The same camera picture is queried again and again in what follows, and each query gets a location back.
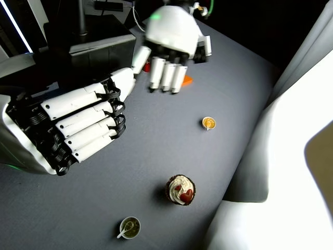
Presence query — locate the toy cupcake with white frosting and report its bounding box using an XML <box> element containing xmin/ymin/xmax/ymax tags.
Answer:
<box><xmin>165</xmin><ymin>174</ymin><xmax>197</xmax><ymax>207</ymax></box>

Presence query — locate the metal pole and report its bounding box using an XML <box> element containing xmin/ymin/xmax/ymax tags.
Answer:
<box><xmin>76</xmin><ymin>0</ymin><xmax>89</xmax><ymax>36</ymax></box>

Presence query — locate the white light strip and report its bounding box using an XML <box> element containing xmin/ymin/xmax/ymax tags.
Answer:
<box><xmin>0</xmin><ymin>0</ymin><xmax>34</xmax><ymax>54</ymax></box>

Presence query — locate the grey table cloth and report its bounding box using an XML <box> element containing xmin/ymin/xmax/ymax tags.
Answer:
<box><xmin>0</xmin><ymin>15</ymin><xmax>283</xmax><ymax>250</ymax></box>

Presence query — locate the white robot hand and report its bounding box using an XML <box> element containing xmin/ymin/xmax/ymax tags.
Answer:
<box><xmin>0</xmin><ymin>67</ymin><xmax>137</xmax><ymax>177</ymax></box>
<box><xmin>131</xmin><ymin>5</ymin><xmax>213</xmax><ymax>94</ymax></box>

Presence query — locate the black base box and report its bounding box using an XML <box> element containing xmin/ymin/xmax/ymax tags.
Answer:
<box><xmin>43</xmin><ymin>18</ymin><xmax>137</xmax><ymax>71</ymax></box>

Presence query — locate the thin white cable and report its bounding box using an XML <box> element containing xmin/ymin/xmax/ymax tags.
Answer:
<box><xmin>132</xmin><ymin>4</ymin><xmax>147</xmax><ymax>33</ymax></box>

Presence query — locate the small bowl of yellow soup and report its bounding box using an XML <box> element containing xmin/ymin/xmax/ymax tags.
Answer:
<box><xmin>202</xmin><ymin>116</ymin><xmax>217</xmax><ymax>132</ymax></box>

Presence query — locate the small bowl of green soup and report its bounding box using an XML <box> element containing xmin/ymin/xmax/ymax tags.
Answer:
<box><xmin>116</xmin><ymin>216</ymin><xmax>142</xmax><ymax>240</ymax></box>

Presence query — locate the orange wedge block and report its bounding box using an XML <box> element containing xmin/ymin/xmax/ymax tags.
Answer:
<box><xmin>181</xmin><ymin>74</ymin><xmax>194</xmax><ymax>88</ymax></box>

